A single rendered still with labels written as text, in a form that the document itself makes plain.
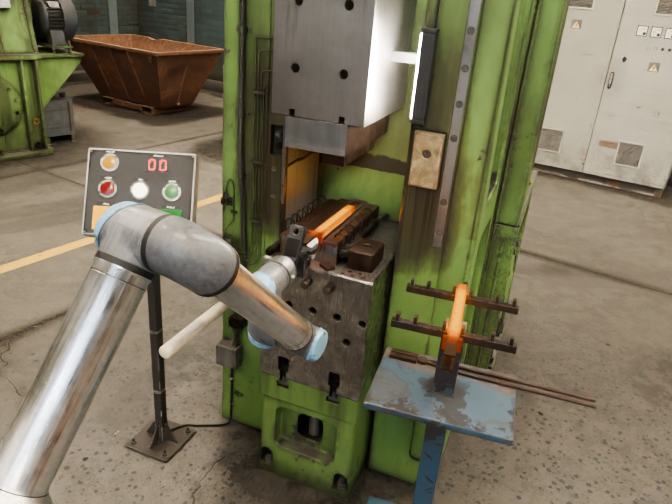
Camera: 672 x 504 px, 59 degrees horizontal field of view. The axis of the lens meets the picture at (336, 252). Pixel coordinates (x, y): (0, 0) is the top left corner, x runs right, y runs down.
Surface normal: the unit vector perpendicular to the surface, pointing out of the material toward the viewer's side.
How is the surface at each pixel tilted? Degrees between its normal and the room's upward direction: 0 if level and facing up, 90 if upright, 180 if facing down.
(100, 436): 0
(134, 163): 60
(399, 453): 90
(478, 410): 0
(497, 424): 0
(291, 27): 90
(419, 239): 90
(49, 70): 90
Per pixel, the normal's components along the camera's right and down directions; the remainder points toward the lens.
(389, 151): -0.37, 0.35
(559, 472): 0.07, -0.91
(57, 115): 0.76, 0.32
